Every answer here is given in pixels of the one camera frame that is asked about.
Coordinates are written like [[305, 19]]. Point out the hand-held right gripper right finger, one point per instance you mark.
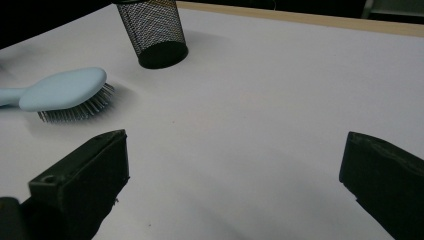
[[386, 180]]

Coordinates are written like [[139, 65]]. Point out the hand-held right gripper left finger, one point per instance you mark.
[[83, 180]]

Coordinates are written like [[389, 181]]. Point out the light blue hairbrush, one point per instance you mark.
[[63, 88]]

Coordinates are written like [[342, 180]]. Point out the black mesh pen holder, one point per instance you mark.
[[153, 33]]

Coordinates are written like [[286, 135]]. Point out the grey metal stand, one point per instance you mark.
[[396, 6]]

